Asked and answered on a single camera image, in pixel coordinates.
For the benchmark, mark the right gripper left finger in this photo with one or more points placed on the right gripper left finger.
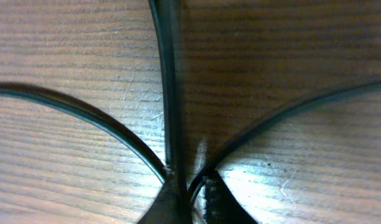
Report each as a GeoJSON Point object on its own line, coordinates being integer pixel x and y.
{"type": "Point", "coordinates": [170, 205]}

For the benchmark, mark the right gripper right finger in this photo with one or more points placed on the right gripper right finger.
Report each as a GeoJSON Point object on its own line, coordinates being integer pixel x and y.
{"type": "Point", "coordinates": [221, 206]}

